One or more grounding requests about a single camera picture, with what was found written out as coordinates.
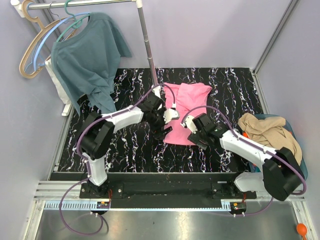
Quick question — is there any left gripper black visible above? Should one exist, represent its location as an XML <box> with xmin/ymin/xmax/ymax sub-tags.
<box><xmin>148</xmin><ymin>108</ymin><xmax>172</xmax><ymax>140</ymax></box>

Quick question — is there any pink t-shirt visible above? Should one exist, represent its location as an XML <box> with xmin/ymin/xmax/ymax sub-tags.
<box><xmin>162</xmin><ymin>82</ymin><xmax>213</xmax><ymax>146</ymax></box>

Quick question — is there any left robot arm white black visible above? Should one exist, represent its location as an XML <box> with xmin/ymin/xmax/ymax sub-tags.
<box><xmin>76</xmin><ymin>93</ymin><xmax>180</xmax><ymax>198</ymax></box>

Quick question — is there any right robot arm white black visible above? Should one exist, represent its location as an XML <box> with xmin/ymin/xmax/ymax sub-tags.
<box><xmin>181</xmin><ymin>113</ymin><xmax>305</xmax><ymax>201</ymax></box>

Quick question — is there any blue laundry basket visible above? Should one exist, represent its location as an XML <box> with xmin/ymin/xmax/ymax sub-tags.
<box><xmin>249</xmin><ymin>113</ymin><xmax>308</xmax><ymax>180</ymax></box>

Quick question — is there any beige garment in basket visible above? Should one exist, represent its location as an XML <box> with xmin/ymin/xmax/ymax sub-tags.
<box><xmin>238</xmin><ymin>113</ymin><xmax>303</xmax><ymax>165</ymax></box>

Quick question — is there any teal t-shirt on hanger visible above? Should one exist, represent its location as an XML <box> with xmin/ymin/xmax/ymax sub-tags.
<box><xmin>51</xmin><ymin>12</ymin><xmax>132</xmax><ymax>114</ymax></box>

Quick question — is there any orange ball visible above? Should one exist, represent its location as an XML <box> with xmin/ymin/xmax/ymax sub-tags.
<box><xmin>296</xmin><ymin>223</ymin><xmax>308</xmax><ymax>240</ymax></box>

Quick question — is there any green hanger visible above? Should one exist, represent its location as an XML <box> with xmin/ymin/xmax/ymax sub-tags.
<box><xmin>56</xmin><ymin>0</ymin><xmax>90</xmax><ymax>42</ymax></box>

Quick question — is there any light blue hanger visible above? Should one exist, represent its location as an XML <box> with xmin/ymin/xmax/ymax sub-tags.
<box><xmin>25</xmin><ymin>16</ymin><xmax>78</xmax><ymax>74</ymax></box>

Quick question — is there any metal clothes rack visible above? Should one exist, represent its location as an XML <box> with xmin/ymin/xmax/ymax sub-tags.
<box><xmin>9</xmin><ymin>0</ymin><xmax>166</xmax><ymax>116</ymax></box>

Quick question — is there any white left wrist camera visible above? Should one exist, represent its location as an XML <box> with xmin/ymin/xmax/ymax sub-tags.
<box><xmin>163</xmin><ymin>103</ymin><xmax>180</xmax><ymax>124</ymax></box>

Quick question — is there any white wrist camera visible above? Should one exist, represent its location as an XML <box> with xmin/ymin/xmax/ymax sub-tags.
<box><xmin>181</xmin><ymin>115</ymin><xmax>198</xmax><ymax>134</ymax></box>
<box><xmin>163</xmin><ymin>103</ymin><xmax>180</xmax><ymax>124</ymax></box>

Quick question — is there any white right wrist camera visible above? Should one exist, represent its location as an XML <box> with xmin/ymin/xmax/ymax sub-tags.
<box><xmin>181</xmin><ymin>115</ymin><xmax>198</xmax><ymax>134</ymax></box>

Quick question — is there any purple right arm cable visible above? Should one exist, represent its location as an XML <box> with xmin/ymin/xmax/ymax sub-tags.
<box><xmin>181</xmin><ymin>105</ymin><xmax>308</xmax><ymax>217</ymax></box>

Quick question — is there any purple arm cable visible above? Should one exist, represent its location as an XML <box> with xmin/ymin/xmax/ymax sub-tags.
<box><xmin>181</xmin><ymin>105</ymin><xmax>308</xmax><ymax>217</ymax></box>
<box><xmin>58</xmin><ymin>84</ymin><xmax>177</xmax><ymax>236</ymax></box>

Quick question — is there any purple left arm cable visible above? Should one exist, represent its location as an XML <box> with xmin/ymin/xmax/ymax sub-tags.
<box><xmin>58</xmin><ymin>84</ymin><xmax>177</xmax><ymax>236</ymax></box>

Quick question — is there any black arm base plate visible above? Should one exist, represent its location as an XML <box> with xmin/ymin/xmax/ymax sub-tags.
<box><xmin>74</xmin><ymin>172</ymin><xmax>257</xmax><ymax>211</ymax></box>

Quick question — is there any white slotted cable duct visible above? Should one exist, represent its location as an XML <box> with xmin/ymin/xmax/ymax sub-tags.
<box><xmin>44</xmin><ymin>201</ymin><xmax>111</xmax><ymax>211</ymax></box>

